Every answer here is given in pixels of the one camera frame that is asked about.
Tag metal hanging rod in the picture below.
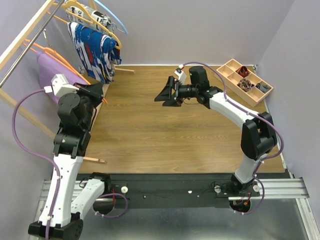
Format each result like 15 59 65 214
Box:
0 0 65 88

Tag light blue hanger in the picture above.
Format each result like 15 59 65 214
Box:
94 0 129 35

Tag black white printed garment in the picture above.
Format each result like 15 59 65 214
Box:
65 5 114 35

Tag black mounting base plate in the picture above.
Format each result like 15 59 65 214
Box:
51 172 261 210

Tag orange plastic hanger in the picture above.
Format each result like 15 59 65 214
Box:
22 28 109 105

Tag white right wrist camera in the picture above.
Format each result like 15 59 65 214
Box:
174 64 187 85

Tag patterned rolled item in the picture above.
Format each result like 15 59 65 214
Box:
237 78 255 92

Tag grey rolled item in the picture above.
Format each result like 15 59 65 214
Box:
255 83 271 94

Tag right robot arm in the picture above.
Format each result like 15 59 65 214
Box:
154 65 277 196

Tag red black rolled item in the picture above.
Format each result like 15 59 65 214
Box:
236 66 250 78

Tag wooden clothes rack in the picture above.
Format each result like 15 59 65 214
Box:
0 0 136 165

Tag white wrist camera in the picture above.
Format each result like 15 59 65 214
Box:
174 64 187 85
44 74 79 97

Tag purple trousers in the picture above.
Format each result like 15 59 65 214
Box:
35 51 88 89

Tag yellow orange hanger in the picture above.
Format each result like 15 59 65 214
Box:
54 0 122 50

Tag blue white patterned garment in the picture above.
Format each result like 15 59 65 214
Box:
67 22 122 84

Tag aluminium rail frame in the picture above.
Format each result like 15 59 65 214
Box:
27 64 320 240

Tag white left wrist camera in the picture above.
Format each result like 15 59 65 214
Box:
44 74 79 97

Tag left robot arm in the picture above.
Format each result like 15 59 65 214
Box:
28 83 111 240

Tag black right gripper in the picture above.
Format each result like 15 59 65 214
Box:
154 75 198 108

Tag wooden compartment tray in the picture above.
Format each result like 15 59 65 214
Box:
217 59 274 107

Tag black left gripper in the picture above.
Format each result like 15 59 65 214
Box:
67 81 104 131

